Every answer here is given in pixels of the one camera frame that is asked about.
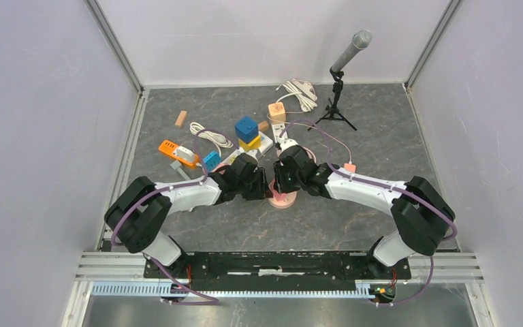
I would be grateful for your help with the white long power strip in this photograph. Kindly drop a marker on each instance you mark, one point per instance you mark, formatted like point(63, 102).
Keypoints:
point(267, 143)

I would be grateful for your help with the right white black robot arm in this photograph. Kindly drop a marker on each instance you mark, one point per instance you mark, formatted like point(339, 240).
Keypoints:
point(422, 217)

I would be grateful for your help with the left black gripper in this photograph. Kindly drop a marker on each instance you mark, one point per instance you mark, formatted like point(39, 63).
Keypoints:
point(261, 191)

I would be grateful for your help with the orange power strip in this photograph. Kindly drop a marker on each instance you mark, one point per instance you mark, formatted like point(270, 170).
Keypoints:
point(179, 153)

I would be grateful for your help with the orange wooden cube socket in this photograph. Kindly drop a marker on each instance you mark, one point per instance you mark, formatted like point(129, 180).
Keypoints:
point(276, 112)

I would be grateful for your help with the small blue plug adapter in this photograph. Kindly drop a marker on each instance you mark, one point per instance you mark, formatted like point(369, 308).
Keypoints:
point(211, 161)

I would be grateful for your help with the blue cube adapter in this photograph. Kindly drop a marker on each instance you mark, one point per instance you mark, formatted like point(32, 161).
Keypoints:
point(246, 129)

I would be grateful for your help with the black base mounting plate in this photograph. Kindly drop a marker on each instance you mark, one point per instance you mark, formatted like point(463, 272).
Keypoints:
point(283, 271)

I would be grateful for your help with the white green small power strip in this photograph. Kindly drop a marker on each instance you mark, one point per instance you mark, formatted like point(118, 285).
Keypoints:
point(279, 132)

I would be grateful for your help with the grey handheld microphone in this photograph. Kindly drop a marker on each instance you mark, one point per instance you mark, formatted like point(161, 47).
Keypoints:
point(359, 42)

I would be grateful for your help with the pink red plug adapter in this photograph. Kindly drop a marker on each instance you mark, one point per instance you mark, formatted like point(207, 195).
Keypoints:
point(280, 197)

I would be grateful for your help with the black tripod microphone stand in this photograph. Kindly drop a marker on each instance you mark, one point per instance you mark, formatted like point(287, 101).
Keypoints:
point(333, 113)

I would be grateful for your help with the pink round socket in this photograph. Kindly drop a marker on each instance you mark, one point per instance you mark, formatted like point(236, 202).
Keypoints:
point(291, 197)

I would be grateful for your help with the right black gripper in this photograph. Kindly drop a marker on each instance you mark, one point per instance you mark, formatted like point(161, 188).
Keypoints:
point(280, 185)

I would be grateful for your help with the orange square plug with cable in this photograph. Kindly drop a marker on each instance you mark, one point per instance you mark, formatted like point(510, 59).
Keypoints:
point(327, 143)

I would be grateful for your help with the yellow cube adapter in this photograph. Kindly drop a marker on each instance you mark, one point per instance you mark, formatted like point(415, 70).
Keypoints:
point(252, 145)

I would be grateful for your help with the small brown wooden block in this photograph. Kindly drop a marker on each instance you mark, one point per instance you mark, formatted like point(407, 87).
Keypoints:
point(263, 126)

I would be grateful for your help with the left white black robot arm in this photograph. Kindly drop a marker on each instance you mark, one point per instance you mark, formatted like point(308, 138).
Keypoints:
point(137, 216)

